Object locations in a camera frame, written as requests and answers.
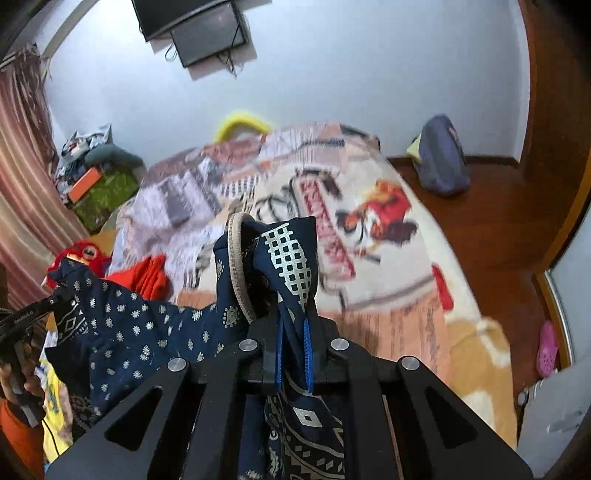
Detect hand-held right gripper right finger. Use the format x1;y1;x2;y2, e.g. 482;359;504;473
301;319;533;480

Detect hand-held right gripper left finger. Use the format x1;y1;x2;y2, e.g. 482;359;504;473
46;318;284;480

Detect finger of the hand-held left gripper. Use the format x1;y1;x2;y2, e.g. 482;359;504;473
46;288;78;315

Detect navy patterned hooded jacket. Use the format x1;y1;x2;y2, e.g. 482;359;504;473
44;213;347;480

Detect person's left hand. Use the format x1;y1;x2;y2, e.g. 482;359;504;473
0;355;47;403

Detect red plush toy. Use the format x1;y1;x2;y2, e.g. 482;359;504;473
46;239;112;289

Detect red garment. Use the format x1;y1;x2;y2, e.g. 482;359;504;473
107;254;174;303

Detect yellow garment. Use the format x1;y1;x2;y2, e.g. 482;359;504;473
39;355;75;462

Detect bed with printed blanket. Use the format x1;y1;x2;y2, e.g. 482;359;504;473
111;121;518;448

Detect striped brown curtain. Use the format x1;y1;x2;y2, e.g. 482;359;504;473
0;46;93;319

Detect orange box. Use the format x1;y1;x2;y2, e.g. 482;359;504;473
68;167;103;203

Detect pink slipper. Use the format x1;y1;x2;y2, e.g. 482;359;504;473
536;320;559;377

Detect yellow cushion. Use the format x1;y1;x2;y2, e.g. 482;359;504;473
215;109;273;141

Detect grey backpack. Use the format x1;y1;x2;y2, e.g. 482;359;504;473
416;114;472;197

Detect white sliding wardrobe door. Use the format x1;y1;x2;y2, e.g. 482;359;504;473
533;251;591;370

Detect wooden door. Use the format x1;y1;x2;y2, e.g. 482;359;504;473
518;0;591;282

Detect small black wall monitor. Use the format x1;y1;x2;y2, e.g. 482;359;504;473
170;2;252;68

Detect black wall television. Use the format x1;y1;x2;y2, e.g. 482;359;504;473
131;0;232;42

